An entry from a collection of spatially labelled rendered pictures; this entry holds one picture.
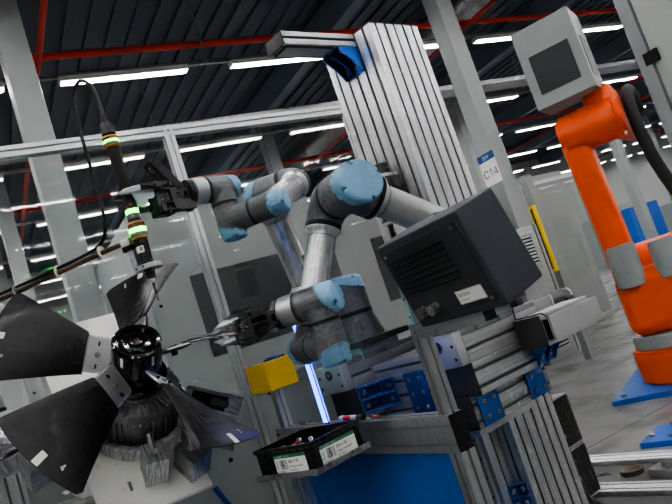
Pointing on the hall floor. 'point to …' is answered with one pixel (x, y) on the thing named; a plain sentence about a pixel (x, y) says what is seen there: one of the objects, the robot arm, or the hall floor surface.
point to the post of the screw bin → (305, 490)
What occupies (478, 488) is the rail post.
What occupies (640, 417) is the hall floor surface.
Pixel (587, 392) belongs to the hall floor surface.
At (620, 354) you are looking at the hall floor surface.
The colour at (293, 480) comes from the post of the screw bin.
